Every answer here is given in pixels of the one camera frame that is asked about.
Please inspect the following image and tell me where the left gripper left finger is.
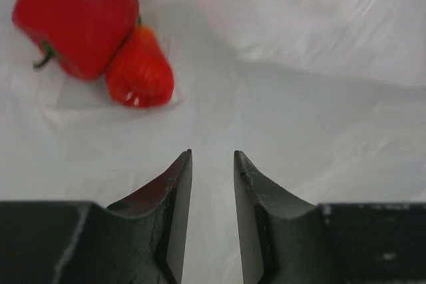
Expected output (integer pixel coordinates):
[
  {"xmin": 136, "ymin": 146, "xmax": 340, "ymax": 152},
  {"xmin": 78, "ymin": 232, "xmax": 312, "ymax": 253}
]
[{"xmin": 1, "ymin": 150, "xmax": 192, "ymax": 283}]

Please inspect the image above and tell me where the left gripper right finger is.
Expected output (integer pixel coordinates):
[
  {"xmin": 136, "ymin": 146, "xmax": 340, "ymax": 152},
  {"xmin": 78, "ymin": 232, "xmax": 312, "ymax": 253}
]
[{"xmin": 234, "ymin": 151, "xmax": 425, "ymax": 283}]

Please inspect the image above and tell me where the fake red bell pepper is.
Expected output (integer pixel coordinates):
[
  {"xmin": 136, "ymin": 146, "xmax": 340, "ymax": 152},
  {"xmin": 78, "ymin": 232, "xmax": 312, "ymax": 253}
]
[{"xmin": 12, "ymin": 0, "xmax": 139, "ymax": 81}]

